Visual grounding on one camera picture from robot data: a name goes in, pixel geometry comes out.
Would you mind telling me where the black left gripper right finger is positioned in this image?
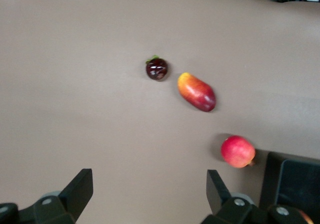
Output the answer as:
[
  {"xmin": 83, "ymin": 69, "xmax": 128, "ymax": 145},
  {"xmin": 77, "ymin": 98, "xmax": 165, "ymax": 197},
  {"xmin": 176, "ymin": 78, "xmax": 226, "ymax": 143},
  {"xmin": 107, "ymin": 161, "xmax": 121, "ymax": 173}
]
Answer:
[{"xmin": 199, "ymin": 169, "xmax": 310, "ymax": 224}]

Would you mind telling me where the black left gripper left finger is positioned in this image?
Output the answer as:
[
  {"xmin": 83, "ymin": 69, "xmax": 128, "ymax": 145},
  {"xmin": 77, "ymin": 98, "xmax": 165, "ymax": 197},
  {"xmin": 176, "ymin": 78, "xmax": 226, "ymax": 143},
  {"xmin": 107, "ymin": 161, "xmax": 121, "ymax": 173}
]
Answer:
[{"xmin": 0, "ymin": 168, "xmax": 94, "ymax": 224}]

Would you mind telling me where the black rectangular plastic box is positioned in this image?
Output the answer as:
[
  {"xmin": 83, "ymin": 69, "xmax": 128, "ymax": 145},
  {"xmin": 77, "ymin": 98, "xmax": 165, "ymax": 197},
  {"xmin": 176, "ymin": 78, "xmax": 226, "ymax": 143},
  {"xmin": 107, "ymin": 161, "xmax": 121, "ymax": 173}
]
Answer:
[{"xmin": 258, "ymin": 151, "xmax": 320, "ymax": 224}]

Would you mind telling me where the red yellow striped apple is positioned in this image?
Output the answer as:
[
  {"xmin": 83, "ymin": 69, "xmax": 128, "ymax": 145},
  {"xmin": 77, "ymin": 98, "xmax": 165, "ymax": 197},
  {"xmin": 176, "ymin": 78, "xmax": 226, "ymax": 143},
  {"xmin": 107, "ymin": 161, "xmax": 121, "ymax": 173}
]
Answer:
[{"xmin": 296, "ymin": 208, "xmax": 315, "ymax": 224}]

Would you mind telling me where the red yellow mango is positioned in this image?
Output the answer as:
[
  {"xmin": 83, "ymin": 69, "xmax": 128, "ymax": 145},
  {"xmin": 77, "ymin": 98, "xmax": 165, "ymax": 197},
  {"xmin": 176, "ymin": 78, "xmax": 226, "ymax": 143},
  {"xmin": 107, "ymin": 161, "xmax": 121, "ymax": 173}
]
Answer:
[{"xmin": 177, "ymin": 72, "xmax": 217, "ymax": 113}]

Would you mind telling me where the dark purple mangosteen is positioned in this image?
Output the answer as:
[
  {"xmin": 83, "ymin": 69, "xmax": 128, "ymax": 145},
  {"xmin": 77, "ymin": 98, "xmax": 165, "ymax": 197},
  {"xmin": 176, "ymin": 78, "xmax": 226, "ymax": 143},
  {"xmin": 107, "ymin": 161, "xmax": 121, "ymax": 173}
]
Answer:
[{"xmin": 145, "ymin": 54, "xmax": 169, "ymax": 82}]

